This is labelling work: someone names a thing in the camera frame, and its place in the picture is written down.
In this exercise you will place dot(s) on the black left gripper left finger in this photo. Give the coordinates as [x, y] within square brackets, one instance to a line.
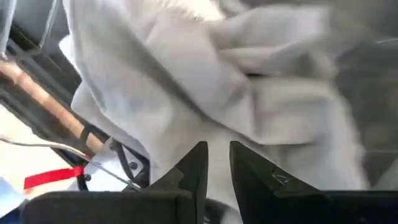
[183, 186]

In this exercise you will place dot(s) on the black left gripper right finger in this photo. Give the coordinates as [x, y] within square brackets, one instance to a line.
[264, 193]

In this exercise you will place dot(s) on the grey towel with white tag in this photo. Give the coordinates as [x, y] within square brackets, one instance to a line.
[192, 93]

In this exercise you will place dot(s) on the clear plastic basket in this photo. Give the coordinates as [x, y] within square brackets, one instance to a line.
[28, 28]

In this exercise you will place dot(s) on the red tape strip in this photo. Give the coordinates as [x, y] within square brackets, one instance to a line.
[53, 175]

